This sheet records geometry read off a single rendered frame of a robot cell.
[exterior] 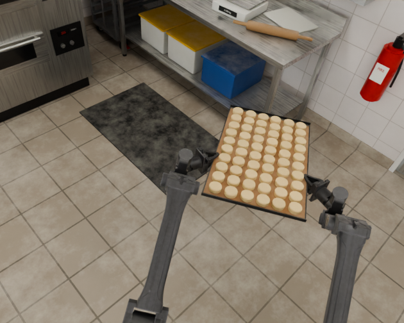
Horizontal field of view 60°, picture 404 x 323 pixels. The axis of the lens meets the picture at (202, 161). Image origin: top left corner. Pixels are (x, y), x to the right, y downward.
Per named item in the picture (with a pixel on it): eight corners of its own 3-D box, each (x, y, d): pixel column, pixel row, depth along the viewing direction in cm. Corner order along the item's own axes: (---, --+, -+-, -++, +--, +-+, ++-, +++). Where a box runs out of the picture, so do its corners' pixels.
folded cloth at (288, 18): (262, 14, 266) (262, 12, 265) (287, 8, 276) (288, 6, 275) (292, 35, 248) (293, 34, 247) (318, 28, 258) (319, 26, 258)
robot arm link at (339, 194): (317, 225, 135) (341, 231, 132) (323, 210, 125) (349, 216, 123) (322, 199, 141) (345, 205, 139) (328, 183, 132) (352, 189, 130)
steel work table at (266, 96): (117, 54, 369) (107, -50, 296) (170, 34, 405) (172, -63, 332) (255, 158, 287) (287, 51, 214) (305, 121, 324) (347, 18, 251)
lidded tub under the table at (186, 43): (165, 57, 332) (165, 31, 313) (200, 42, 355) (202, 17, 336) (192, 76, 316) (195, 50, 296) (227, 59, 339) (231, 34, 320)
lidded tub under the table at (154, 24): (139, 38, 350) (138, 13, 331) (175, 25, 373) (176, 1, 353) (163, 56, 333) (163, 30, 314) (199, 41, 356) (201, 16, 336)
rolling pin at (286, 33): (231, 27, 248) (233, 18, 243) (233, 24, 252) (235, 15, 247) (310, 46, 240) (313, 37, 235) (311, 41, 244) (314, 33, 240)
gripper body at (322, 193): (327, 177, 140) (340, 190, 136) (319, 193, 147) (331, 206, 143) (315, 182, 137) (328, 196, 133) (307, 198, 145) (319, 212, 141)
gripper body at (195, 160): (197, 163, 153) (182, 168, 150) (199, 146, 145) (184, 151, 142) (205, 173, 149) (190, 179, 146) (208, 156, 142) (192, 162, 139)
